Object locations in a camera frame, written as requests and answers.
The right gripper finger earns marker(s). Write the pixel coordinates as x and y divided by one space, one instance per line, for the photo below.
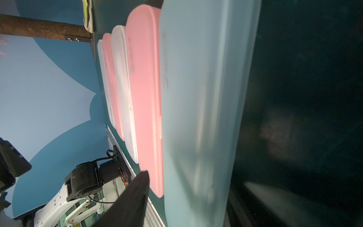
130 208

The frosted white pencil case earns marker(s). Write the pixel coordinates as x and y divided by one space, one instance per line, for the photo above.
105 82

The clear white pencil case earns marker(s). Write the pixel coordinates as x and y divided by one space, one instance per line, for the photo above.
121 69

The pink translucent pencil case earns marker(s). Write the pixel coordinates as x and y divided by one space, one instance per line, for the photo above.
112 85

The teal green pencil case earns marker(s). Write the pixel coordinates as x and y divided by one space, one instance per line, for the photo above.
206 50

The small pink pencil case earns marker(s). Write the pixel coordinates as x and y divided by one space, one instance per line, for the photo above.
142 39

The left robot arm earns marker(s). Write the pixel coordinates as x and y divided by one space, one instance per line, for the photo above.
82 183

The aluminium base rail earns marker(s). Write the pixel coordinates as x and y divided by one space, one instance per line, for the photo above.
152 217

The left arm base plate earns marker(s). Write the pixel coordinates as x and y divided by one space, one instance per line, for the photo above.
126 174

